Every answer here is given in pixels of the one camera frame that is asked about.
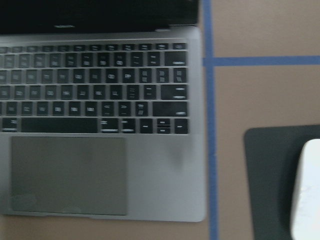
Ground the white wireless mouse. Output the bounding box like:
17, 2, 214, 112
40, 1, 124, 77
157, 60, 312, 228
290, 139, 320, 240

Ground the grey laptop computer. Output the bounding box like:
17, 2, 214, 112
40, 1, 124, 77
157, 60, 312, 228
0, 0, 207, 222

